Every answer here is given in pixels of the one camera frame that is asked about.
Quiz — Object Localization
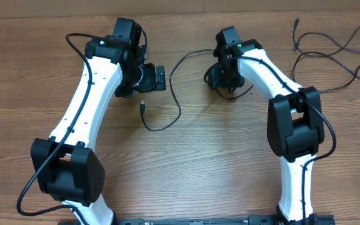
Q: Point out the black USB cable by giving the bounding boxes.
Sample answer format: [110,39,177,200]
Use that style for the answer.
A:
[291,51,360,95]
[292,17,360,59]
[139,49,255,133]

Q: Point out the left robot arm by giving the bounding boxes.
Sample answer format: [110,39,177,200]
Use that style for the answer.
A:
[31,17,166,224]

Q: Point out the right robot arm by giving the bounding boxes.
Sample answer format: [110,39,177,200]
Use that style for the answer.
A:
[204,26,334,224]

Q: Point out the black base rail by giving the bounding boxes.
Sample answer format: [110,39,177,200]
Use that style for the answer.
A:
[112,214,336,225]

